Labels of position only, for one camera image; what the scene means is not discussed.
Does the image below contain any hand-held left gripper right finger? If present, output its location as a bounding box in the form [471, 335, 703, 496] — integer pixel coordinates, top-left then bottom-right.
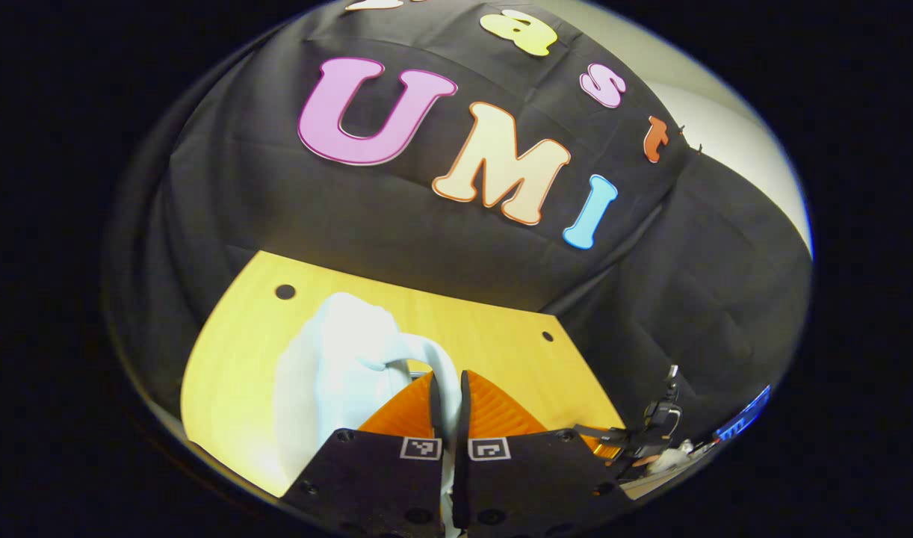
[453, 370, 637, 538]

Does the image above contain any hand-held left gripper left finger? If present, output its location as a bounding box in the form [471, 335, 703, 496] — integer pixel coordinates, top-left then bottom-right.
[281, 371, 447, 538]

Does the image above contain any black backdrop cloth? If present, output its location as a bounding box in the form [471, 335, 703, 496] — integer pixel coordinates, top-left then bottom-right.
[105, 0, 812, 449]

